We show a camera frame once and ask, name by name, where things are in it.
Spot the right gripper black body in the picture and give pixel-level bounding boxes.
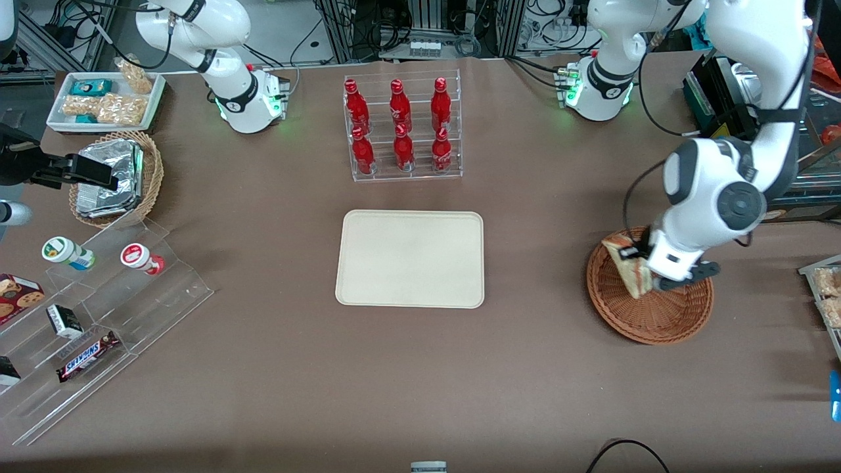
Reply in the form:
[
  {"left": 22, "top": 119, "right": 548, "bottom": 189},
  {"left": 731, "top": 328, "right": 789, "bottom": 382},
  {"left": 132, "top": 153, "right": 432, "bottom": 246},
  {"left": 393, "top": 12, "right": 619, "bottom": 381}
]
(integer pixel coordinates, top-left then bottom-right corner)
[{"left": 0, "top": 124, "right": 70, "bottom": 190}]

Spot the triangular sandwich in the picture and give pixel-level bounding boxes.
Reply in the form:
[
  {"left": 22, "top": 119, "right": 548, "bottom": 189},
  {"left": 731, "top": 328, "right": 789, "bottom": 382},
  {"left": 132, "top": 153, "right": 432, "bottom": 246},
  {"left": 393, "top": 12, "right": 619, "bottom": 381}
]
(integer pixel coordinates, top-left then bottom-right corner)
[{"left": 601, "top": 236, "right": 656, "bottom": 300}]

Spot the light wicker basket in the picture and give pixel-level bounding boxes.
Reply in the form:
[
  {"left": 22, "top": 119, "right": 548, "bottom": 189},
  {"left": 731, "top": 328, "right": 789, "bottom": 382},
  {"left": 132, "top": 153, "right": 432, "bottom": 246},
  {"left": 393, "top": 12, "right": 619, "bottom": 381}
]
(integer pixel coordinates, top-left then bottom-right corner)
[{"left": 69, "top": 130, "right": 164, "bottom": 229}]

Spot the brown round wicker basket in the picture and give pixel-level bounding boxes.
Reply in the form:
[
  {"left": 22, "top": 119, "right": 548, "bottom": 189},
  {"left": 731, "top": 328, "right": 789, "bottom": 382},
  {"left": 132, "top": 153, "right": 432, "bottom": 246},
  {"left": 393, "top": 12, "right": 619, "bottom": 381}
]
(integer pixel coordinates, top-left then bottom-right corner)
[{"left": 587, "top": 227, "right": 714, "bottom": 345}]

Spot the white rectangular snack tray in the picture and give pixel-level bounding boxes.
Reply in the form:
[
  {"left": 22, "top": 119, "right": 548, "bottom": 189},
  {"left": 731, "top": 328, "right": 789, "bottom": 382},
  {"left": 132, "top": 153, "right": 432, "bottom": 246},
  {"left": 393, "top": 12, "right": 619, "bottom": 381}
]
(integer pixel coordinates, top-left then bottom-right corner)
[{"left": 46, "top": 71, "right": 166, "bottom": 133}]

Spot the clear edge snack tray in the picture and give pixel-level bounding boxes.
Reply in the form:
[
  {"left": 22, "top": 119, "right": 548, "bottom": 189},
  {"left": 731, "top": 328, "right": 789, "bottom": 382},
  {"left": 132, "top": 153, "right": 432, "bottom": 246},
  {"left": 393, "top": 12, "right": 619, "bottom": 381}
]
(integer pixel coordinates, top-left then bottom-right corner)
[{"left": 798, "top": 255, "right": 841, "bottom": 361}]

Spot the beige rectangular tray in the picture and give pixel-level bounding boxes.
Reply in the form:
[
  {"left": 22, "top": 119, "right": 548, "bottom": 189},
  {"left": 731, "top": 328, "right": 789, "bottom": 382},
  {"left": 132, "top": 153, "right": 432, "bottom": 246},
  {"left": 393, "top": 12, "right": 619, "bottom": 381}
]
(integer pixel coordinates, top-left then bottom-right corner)
[{"left": 335, "top": 210, "right": 485, "bottom": 309}]

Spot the aluminium foil container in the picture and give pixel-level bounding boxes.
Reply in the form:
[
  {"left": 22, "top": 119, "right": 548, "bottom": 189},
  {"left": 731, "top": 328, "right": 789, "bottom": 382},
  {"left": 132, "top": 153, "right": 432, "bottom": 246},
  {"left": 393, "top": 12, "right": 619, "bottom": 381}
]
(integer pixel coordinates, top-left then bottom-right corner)
[{"left": 76, "top": 139, "right": 144, "bottom": 219}]

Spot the green lid yogurt cup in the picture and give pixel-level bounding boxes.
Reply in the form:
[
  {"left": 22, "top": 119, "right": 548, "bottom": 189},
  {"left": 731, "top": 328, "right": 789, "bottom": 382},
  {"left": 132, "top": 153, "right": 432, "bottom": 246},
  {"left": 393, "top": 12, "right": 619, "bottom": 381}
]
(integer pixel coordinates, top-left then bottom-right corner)
[{"left": 42, "top": 236, "right": 95, "bottom": 271}]

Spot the red lid yogurt cup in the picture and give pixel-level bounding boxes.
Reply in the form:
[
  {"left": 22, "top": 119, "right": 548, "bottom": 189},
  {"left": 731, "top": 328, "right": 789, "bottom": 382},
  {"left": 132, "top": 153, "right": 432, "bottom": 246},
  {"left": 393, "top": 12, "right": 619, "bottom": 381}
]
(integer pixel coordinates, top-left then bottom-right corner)
[{"left": 120, "top": 243, "right": 165, "bottom": 275}]

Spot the red cookie box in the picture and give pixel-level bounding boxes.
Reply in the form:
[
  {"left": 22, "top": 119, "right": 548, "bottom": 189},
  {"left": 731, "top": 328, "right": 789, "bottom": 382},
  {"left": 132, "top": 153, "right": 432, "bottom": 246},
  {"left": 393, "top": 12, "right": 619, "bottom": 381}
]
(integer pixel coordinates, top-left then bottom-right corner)
[{"left": 0, "top": 273, "right": 45, "bottom": 325}]

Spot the clear acrylic stepped shelf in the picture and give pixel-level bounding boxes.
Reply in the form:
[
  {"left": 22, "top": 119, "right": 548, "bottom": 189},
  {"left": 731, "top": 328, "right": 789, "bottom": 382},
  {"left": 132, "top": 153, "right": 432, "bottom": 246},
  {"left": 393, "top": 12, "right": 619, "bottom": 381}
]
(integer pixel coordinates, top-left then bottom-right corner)
[{"left": 0, "top": 219, "right": 215, "bottom": 447}]

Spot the small black carton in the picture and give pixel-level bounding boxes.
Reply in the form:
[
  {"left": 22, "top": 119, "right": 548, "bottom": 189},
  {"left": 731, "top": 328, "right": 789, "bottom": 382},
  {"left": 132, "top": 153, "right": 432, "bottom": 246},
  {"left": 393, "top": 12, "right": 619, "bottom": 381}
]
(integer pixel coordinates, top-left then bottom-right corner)
[{"left": 46, "top": 304, "right": 84, "bottom": 340}]

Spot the black yellow countertop appliance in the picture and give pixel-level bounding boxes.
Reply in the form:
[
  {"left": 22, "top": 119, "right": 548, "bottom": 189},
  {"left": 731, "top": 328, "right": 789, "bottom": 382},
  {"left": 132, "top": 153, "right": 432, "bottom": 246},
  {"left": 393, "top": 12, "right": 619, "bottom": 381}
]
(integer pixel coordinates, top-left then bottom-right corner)
[{"left": 683, "top": 53, "right": 841, "bottom": 223}]

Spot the Snickers chocolate bar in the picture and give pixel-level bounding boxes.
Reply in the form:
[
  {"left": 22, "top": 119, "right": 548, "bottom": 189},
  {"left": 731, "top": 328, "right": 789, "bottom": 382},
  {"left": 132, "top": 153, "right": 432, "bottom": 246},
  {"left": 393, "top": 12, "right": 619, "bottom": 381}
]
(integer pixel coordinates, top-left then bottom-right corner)
[{"left": 56, "top": 330, "right": 121, "bottom": 383}]

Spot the red cola bottle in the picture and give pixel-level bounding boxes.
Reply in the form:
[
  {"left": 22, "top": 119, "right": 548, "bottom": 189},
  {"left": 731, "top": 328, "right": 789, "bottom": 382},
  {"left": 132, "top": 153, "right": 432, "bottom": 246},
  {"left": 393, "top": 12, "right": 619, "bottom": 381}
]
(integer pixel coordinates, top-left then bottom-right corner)
[
  {"left": 351, "top": 127, "right": 376, "bottom": 175},
  {"left": 430, "top": 78, "right": 453, "bottom": 132},
  {"left": 431, "top": 127, "right": 453, "bottom": 174},
  {"left": 389, "top": 79, "right": 413, "bottom": 132},
  {"left": 344, "top": 79, "right": 372, "bottom": 135},
  {"left": 393, "top": 124, "right": 416, "bottom": 173}
]

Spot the clear acrylic bottle rack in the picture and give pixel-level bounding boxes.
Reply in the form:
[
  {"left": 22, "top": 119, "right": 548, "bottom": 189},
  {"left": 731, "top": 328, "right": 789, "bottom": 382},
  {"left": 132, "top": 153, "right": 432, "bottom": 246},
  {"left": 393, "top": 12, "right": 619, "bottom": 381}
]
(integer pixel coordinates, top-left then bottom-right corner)
[{"left": 343, "top": 69, "right": 463, "bottom": 183}]

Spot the ribbed aluminium profile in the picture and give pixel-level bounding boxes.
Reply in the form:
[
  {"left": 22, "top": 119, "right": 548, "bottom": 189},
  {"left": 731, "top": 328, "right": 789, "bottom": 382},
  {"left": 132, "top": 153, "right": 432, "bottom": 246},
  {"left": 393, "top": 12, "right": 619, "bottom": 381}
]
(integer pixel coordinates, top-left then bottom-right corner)
[{"left": 407, "top": 0, "right": 455, "bottom": 37}]

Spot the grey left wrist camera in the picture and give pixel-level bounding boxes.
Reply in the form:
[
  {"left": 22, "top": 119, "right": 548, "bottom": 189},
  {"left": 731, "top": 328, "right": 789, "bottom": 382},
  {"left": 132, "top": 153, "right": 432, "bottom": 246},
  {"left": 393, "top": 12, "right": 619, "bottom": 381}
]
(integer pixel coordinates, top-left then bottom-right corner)
[{"left": 654, "top": 261, "right": 721, "bottom": 292}]

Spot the black looped cable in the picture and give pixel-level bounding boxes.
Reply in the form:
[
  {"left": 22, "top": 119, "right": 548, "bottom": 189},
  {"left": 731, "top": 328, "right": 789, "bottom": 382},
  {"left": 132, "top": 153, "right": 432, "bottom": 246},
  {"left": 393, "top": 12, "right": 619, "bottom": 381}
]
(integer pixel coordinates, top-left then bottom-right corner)
[{"left": 585, "top": 439, "right": 671, "bottom": 473}]

